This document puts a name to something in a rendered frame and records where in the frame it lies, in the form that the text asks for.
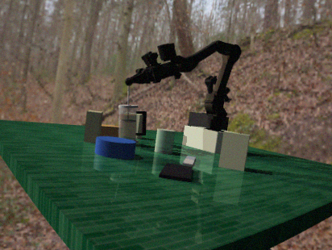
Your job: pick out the pale green cylinder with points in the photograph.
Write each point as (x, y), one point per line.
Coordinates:
(164, 141)

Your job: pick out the blue short cylinder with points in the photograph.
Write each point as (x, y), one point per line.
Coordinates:
(115, 147)

